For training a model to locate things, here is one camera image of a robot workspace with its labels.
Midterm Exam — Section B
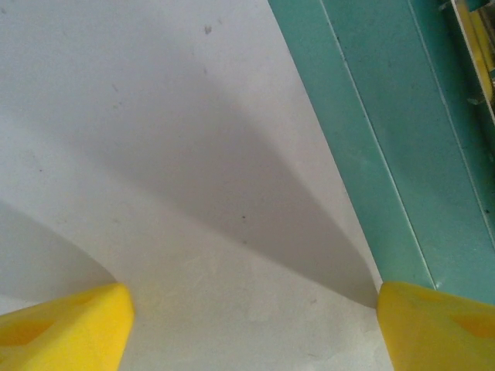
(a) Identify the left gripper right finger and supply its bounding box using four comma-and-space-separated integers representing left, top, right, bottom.
377, 281, 495, 371

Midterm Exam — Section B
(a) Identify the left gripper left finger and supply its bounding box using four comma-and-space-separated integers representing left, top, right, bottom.
0, 282, 135, 371

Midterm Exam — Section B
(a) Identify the white paper sheet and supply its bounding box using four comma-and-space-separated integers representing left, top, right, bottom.
0, 0, 391, 371

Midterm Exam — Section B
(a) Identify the green paper folder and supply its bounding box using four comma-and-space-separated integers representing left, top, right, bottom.
268, 0, 495, 302

